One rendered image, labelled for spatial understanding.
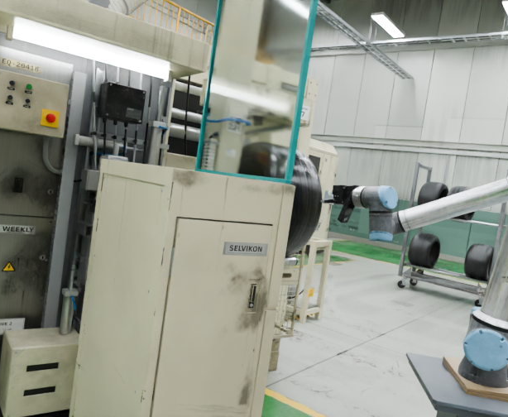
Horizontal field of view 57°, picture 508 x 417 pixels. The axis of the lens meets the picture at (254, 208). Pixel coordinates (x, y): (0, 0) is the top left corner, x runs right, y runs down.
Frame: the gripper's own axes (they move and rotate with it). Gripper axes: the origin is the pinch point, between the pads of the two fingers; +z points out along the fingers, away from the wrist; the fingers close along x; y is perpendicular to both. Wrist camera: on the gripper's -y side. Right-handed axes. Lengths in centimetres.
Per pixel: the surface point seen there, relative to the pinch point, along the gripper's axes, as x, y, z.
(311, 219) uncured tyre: -2.5, -7.7, 9.6
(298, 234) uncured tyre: 2.0, -15.1, 13.1
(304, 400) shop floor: -53, -115, 59
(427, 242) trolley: -473, -16, 253
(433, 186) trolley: -476, 68, 249
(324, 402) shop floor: -64, -116, 52
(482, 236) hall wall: -1004, 9, 445
